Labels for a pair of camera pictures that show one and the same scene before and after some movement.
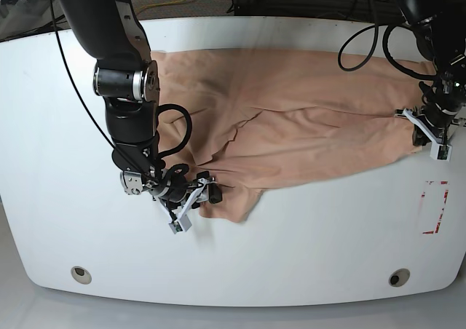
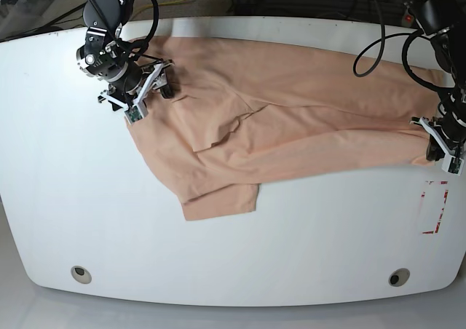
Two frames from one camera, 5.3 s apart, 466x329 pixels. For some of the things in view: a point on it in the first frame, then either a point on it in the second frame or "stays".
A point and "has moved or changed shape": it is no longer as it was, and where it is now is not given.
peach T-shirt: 264,118 has moved or changed shape
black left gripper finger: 215,193 → 167,92
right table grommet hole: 399,277 stays
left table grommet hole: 81,275 stays
